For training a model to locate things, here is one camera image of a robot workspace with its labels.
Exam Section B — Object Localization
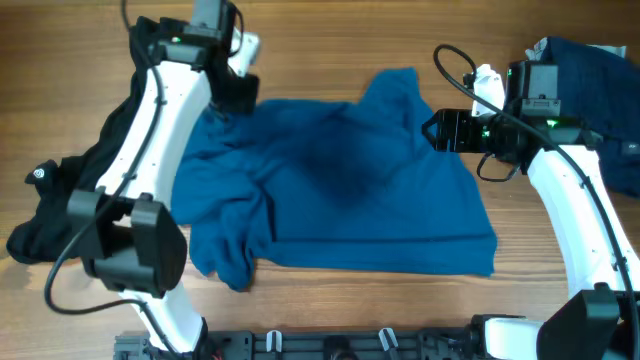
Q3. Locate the blue t-shirt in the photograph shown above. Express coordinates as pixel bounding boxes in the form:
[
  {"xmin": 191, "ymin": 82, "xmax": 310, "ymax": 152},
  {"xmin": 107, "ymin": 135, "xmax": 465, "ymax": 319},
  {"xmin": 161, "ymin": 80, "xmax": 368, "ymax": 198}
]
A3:
[{"xmin": 171, "ymin": 68, "xmax": 497, "ymax": 291}]

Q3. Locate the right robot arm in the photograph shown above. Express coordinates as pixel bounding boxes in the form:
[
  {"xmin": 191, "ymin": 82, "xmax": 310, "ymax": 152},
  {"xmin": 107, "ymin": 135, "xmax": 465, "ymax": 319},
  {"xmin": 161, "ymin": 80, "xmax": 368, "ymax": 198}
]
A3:
[{"xmin": 422, "ymin": 61, "xmax": 639, "ymax": 359}]

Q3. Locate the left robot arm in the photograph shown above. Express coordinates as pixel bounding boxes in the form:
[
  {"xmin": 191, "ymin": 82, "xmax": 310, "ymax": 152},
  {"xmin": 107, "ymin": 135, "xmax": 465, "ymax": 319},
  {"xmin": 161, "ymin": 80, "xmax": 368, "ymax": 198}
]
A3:
[{"xmin": 68, "ymin": 1, "xmax": 259, "ymax": 359}]

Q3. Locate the folded navy blue garment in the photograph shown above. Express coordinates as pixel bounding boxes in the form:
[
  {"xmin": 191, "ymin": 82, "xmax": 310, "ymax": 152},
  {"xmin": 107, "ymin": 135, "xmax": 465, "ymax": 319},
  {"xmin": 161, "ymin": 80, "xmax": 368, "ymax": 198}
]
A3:
[{"xmin": 541, "ymin": 37, "xmax": 639, "ymax": 197}]

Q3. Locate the black t-shirt with logo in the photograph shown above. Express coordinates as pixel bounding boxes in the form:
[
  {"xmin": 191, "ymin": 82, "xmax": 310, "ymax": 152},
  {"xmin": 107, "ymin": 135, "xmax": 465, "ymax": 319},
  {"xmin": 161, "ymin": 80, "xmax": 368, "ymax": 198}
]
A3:
[{"xmin": 6, "ymin": 45, "xmax": 148, "ymax": 265}]

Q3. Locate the right black camera cable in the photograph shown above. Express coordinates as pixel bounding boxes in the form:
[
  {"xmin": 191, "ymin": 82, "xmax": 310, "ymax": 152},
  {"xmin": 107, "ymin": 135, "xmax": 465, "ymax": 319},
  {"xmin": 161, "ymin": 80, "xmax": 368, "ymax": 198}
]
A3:
[{"xmin": 432, "ymin": 43, "xmax": 640, "ymax": 360}]

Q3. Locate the black camera cable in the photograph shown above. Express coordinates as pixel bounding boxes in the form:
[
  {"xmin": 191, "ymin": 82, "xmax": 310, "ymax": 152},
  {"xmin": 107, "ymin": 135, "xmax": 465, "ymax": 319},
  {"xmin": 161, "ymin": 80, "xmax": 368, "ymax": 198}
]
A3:
[
  {"xmin": 432, "ymin": 43, "xmax": 640, "ymax": 360},
  {"xmin": 43, "ymin": 0, "xmax": 174, "ymax": 359}
]

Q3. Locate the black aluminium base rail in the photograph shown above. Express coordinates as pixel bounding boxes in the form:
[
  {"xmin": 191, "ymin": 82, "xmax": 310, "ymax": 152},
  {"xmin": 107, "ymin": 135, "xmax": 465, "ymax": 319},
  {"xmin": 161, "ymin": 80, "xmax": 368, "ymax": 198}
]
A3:
[{"xmin": 113, "ymin": 328, "xmax": 492, "ymax": 360}]

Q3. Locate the left black camera cable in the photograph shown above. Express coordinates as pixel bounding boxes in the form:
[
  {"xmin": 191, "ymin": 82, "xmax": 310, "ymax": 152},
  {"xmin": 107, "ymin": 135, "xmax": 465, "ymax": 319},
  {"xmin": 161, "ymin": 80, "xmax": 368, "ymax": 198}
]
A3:
[{"xmin": 43, "ymin": 0, "xmax": 174, "ymax": 359}]

